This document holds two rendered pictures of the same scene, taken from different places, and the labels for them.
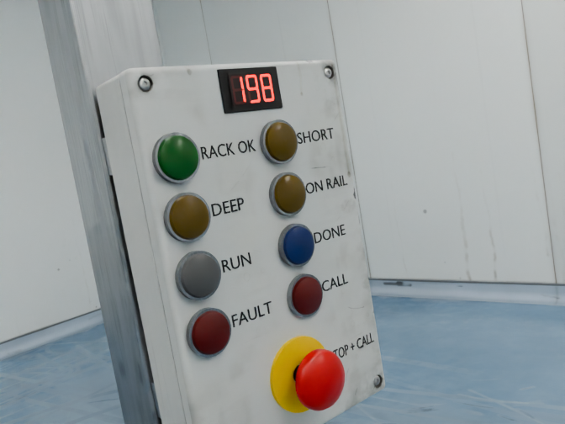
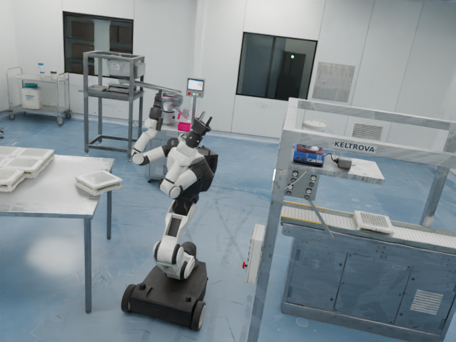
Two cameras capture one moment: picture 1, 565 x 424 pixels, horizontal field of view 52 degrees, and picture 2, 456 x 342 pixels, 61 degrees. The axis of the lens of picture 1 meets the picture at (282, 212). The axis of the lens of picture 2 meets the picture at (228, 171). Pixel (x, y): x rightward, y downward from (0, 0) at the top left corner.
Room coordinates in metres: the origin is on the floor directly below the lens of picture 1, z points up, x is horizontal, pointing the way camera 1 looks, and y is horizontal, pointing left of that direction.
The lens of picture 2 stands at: (1.56, -1.32, 2.04)
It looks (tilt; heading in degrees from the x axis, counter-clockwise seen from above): 20 degrees down; 137
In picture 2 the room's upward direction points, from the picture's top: 7 degrees clockwise
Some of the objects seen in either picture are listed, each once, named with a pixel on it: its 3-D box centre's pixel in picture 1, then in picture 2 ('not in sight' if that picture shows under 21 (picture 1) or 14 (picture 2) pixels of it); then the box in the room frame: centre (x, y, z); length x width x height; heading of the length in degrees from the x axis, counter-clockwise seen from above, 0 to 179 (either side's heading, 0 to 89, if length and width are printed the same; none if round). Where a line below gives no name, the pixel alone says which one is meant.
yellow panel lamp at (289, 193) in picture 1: (289, 193); not in sight; (0.40, -0.01, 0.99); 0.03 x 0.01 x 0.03; 129
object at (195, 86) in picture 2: not in sight; (194, 102); (-2.55, 1.77, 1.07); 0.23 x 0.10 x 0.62; 47
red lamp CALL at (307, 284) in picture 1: (307, 295); not in sight; (0.40, -0.01, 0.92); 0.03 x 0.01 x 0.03; 129
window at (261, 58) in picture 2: not in sight; (275, 68); (-3.48, 4.30, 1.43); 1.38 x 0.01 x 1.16; 47
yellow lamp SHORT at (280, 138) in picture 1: (281, 141); not in sight; (0.40, -0.01, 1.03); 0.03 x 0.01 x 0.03; 129
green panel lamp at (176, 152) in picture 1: (178, 157); not in sight; (0.35, 0.06, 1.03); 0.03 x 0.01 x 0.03; 129
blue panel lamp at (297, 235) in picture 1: (298, 245); not in sight; (0.40, -0.01, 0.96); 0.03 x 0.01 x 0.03; 129
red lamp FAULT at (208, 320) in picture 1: (210, 332); not in sight; (0.35, 0.06, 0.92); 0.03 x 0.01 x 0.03; 129
